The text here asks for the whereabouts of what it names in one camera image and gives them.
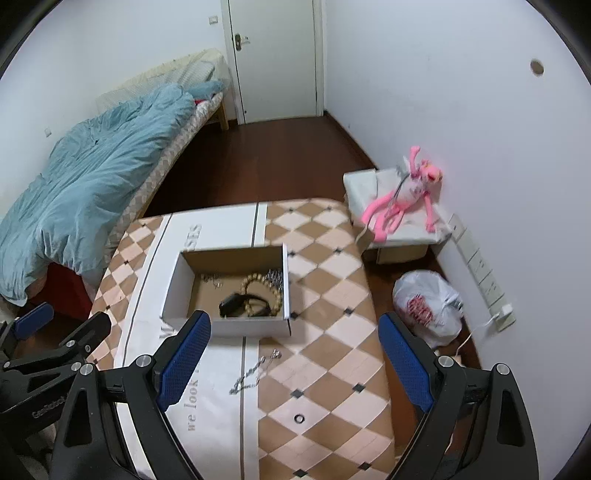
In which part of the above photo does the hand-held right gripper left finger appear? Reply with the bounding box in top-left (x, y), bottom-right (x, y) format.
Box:
top-left (48, 310), bottom-right (212, 480)

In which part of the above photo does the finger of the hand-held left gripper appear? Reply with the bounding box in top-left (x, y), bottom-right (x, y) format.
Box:
top-left (0, 313), bottom-right (113, 393)
top-left (0, 302), bottom-right (55, 358)

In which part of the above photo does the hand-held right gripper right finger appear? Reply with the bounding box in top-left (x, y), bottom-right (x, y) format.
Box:
top-left (378, 312), bottom-right (539, 480)

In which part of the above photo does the silver chain necklace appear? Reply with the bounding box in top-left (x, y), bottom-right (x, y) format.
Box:
top-left (229, 351), bottom-right (282, 395)

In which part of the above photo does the white cardboard box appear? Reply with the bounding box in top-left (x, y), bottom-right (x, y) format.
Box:
top-left (161, 244), bottom-right (293, 339)

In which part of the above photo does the red bed base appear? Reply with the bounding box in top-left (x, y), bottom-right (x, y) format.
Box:
top-left (25, 262), bottom-right (99, 320)

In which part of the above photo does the white plastic bag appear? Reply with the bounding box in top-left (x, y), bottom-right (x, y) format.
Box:
top-left (392, 270), bottom-right (465, 349)

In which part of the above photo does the black wrist band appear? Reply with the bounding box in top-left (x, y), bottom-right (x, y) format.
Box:
top-left (218, 292), bottom-right (273, 319)

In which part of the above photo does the brown checkered tablecloth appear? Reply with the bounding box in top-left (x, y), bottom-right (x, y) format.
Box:
top-left (85, 198), bottom-right (398, 480)

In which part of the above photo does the white power strip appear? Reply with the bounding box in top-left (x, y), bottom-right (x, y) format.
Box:
top-left (448, 213), bottom-right (515, 332)

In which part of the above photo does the blue duvet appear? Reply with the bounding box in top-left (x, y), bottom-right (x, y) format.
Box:
top-left (0, 80), bottom-right (225, 308)

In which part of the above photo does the pink plush toy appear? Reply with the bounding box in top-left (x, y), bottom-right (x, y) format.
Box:
top-left (360, 145), bottom-right (445, 244)

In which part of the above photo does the white box stool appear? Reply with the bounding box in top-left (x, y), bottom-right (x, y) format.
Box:
top-left (342, 167), bottom-right (453, 265)

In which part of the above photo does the bed with patterned mattress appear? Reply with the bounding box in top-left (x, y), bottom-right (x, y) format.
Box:
top-left (0, 48), bottom-right (230, 319)

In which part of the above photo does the white pillow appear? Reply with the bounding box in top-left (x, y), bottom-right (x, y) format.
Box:
top-left (173, 47), bottom-right (228, 88)

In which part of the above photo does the white door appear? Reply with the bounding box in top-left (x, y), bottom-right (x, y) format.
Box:
top-left (221, 0), bottom-right (324, 125)

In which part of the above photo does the white charger cable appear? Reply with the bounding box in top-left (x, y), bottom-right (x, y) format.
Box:
top-left (450, 314), bottom-right (499, 363)

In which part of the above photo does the beige bead bracelet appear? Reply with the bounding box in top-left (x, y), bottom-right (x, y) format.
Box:
top-left (240, 272), bottom-right (284, 318)

